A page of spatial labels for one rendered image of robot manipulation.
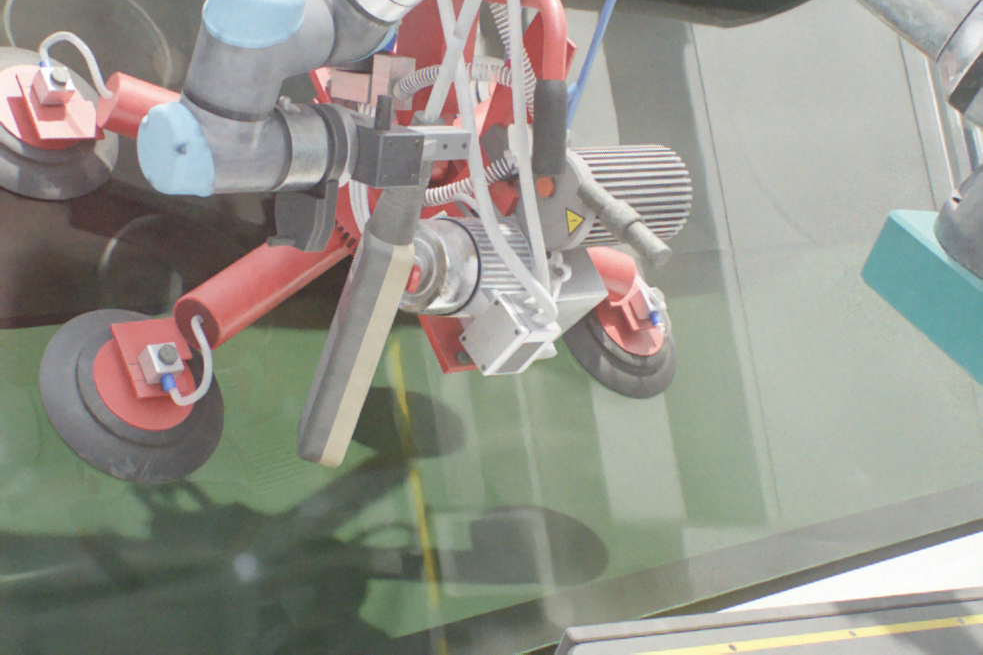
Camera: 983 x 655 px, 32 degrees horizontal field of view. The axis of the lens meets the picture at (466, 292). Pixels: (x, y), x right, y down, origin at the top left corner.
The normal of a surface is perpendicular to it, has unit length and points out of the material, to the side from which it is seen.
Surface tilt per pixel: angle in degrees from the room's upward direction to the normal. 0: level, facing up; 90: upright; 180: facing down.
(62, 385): 32
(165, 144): 90
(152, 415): 26
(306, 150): 65
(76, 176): 47
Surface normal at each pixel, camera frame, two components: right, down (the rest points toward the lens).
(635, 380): 0.59, -0.16
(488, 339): -0.62, 0.01
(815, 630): 0.32, -0.83
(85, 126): 0.55, -0.51
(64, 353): 0.18, -0.64
